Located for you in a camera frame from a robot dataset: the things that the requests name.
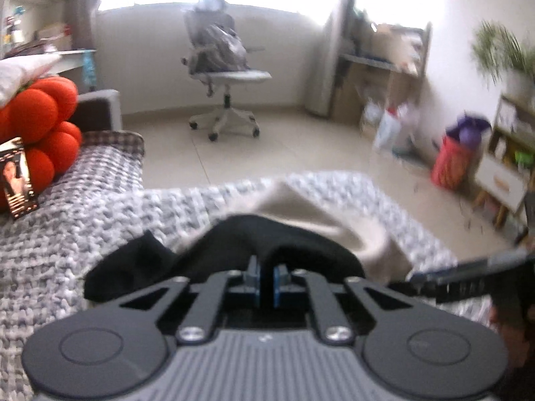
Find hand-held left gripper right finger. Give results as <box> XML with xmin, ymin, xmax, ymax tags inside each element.
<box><xmin>273</xmin><ymin>263</ymin><xmax>424</xmax><ymax>345</ymax></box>

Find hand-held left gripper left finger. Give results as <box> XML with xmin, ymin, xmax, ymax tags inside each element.
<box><xmin>94</xmin><ymin>256</ymin><xmax>263</xmax><ymax>343</ymax></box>

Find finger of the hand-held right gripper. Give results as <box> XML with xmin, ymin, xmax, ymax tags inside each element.
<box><xmin>407</xmin><ymin>264</ymin><xmax>446</xmax><ymax>301</ymax></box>

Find cream and black t-shirt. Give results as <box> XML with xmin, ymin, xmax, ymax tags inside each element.
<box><xmin>84</xmin><ymin>174</ymin><xmax>415</xmax><ymax>314</ymax></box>

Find white wooden cabinet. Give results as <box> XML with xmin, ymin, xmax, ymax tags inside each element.
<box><xmin>473</xmin><ymin>93</ymin><xmax>535</xmax><ymax>230</ymax></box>

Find red basket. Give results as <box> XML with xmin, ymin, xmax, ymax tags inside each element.
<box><xmin>430</xmin><ymin>135</ymin><xmax>482</xmax><ymax>191</ymax></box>

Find white shopping bag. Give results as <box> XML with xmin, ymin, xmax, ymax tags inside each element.
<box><xmin>373</xmin><ymin>104</ymin><xmax>419</xmax><ymax>156</ymax></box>

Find grey white knitted blanket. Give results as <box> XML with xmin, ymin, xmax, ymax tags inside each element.
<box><xmin>0</xmin><ymin>131</ymin><xmax>504</xmax><ymax>401</ymax></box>

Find grey checked cloth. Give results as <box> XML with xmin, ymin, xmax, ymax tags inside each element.
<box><xmin>81</xmin><ymin>130</ymin><xmax>145</xmax><ymax>168</ymax></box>

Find white office chair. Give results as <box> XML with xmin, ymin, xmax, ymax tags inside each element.
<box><xmin>181</xmin><ymin>0</ymin><xmax>273</xmax><ymax>143</ymax></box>

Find wooden shelf unit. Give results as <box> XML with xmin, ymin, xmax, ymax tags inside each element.
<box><xmin>333</xmin><ymin>21</ymin><xmax>434</xmax><ymax>135</ymax></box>

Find green potted plant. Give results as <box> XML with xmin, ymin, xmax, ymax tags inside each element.
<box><xmin>471</xmin><ymin>20</ymin><xmax>535</xmax><ymax>89</ymax></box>

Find grey bag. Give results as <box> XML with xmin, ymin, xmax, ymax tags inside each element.
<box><xmin>201</xmin><ymin>23</ymin><xmax>250</xmax><ymax>72</ymax></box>

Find pale curtain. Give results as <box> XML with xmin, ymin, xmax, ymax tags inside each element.
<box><xmin>304</xmin><ymin>0</ymin><xmax>361</xmax><ymax>118</ymax></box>

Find glossy photo card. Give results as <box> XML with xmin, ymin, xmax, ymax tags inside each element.
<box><xmin>0</xmin><ymin>137</ymin><xmax>40</xmax><ymax>220</ymax></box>

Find blue patterned bag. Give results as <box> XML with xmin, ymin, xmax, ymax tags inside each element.
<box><xmin>82</xmin><ymin>50</ymin><xmax>98</xmax><ymax>89</ymax></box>

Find orange plush cushion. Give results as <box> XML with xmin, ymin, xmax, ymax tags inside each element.
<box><xmin>0</xmin><ymin>76</ymin><xmax>83</xmax><ymax>214</ymax></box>

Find white desk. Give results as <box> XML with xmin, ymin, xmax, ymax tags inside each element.
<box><xmin>42</xmin><ymin>49</ymin><xmax>98</xmax><ymax>93</ymax></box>

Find white pillow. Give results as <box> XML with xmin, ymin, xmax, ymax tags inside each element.
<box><xmin>0</xmin><ymin>52</ymin><xmax>62</xmax><ymax>105</ymax></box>

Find stack of magazines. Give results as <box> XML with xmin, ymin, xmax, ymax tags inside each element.
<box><xmin>4</xmin><ymin>37</ymin><xmax>60</xmax><ymax>56</ymax></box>

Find grey curtain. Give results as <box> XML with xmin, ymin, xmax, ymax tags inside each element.
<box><xmin>69</xmin><ymin>0</ymin><xmax>103</xmax><ymax>51</ymax></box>

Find white bookshelf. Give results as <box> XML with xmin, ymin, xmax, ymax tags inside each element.
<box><xmin>0</xmin><ymin>0</ymin><xmax>68</xmax><ymax>55</ymax></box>

